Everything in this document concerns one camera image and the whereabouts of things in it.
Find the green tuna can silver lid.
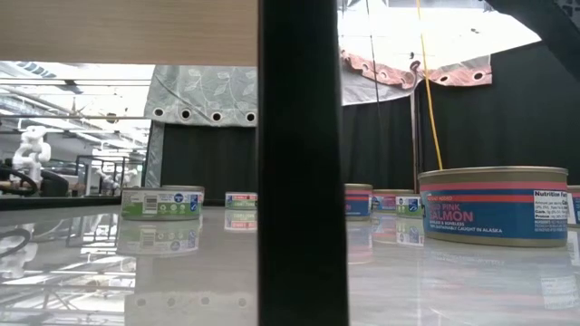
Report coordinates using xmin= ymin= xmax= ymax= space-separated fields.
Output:
xmin=224 ymin=191 xmax=259 ymax=211
xmin=120 ymin=187 xmax=205 ymax=222

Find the black shelf side panel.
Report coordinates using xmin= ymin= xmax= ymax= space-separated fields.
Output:
xmin=256 ymin=0 xmax=350 ymax=326

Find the light wooden shelf board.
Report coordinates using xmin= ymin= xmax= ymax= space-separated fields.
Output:
xmin=0 ymin=0 xmax=258 ymax=67

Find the black curtain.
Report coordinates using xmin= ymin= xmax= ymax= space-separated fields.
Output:
xmin=340 ymin=92 xmax=416 ymax=191
xmin=416 ymin=40 xmax=580 ymax=186
xmin=159 ymin=122 xmax=259 ymax=205

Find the grey leaf-pattern curtain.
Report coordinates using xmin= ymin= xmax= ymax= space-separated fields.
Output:
xmin=143 ymin=63 xmax=258 ymax=189

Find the grey stand pole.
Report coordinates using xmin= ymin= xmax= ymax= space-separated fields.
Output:
xmin=410 ymin=90 xmax=419 ymax=191

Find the pink eyelet curtain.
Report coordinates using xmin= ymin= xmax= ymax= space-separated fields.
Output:
xmin=339 ymin=48 xmax=494 ymax=91

